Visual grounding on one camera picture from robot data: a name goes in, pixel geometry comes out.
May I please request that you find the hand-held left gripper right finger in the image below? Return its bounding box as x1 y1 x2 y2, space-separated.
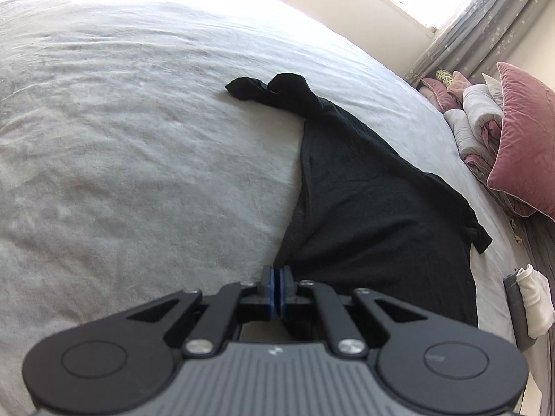
279 266 428 357

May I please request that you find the small pink pillow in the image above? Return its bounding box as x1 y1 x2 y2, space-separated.
418 70 472 113

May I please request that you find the folded grey pink quilt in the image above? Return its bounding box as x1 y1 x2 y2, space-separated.
444 73 540 218

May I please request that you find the black garment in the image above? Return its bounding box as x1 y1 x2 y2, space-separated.
224 73 493 344

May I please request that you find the large pink pillow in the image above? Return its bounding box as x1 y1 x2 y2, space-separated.
487 61 555 220

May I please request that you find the grey floral curtain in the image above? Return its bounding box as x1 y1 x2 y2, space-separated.
403 0 555 93

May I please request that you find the folded grey garment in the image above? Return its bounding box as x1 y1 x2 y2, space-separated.
503 269 537 353

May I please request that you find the bed with grey sheet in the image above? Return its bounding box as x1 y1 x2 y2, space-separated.
0 0 535 416

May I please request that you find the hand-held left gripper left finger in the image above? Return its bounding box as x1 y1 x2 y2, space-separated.
126 266 275 358

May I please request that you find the folded white garment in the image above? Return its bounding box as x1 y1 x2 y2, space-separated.
515 264 554 339

